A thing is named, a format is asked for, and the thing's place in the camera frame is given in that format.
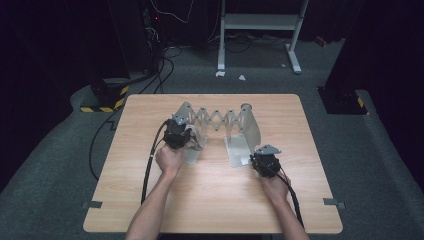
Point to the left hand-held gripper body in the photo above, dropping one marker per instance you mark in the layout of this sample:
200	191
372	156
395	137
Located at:
176	135

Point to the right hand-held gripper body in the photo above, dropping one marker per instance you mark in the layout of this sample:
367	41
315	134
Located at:
266	163

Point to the grey expandable metal book stand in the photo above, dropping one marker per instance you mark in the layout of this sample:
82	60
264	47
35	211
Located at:
233	133

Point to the person's left hand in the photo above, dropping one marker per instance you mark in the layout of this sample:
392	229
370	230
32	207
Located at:
170	160

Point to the person's right hand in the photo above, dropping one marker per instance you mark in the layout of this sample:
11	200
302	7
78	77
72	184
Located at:
275	188

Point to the grey round table grommet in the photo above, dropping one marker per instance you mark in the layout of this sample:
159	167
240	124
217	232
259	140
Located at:
246	105

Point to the white paper scrap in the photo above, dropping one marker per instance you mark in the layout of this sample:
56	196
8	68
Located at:
242	77
220	73

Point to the grey tape strip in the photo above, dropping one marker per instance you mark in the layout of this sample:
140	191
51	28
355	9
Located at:
333	202
93	204

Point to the black yellow striped stand base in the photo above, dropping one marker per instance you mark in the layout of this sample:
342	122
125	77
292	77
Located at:
106	96
343	101

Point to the black equipment rack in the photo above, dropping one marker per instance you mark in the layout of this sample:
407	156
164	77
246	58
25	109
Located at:
133	36

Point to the red object on floor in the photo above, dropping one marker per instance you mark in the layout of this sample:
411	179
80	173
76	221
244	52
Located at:
321	41

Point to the white metal stand frame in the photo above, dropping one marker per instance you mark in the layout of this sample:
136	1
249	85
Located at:
260	21

